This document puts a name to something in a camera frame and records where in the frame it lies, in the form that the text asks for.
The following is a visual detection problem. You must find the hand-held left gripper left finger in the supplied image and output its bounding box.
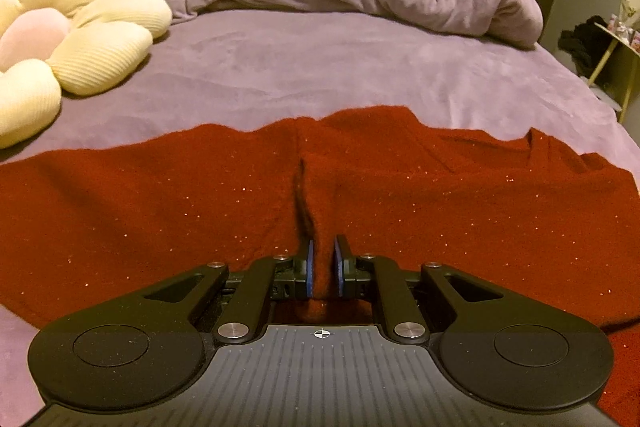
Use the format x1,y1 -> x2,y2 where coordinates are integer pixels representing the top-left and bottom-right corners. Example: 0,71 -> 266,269
142,239 -> 316,347

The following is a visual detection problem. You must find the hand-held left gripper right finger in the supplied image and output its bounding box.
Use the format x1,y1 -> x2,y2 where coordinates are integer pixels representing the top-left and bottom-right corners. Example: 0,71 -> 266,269
333,234 -> 504,347

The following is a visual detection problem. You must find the red glitter knit sweater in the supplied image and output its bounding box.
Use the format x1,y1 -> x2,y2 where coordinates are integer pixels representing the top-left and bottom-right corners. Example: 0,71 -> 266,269
0,105 -> 640,427

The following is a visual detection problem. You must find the cream flower plush pillow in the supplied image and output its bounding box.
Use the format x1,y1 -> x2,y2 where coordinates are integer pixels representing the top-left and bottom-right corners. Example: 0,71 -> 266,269
0,0 -> 174,150

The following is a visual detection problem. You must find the black cloth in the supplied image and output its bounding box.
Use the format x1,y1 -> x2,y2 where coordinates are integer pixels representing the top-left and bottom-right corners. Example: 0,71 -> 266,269
558,15 -> 609,78

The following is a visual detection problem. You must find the yellow-green side table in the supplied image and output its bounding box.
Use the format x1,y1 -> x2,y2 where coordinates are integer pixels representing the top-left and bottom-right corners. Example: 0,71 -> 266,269
586,19 -> 640,124

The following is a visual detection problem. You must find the paper-wrapped bouquet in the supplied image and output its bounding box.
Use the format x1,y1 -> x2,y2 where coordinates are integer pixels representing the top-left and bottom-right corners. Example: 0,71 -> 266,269
616,0 -> 640,35

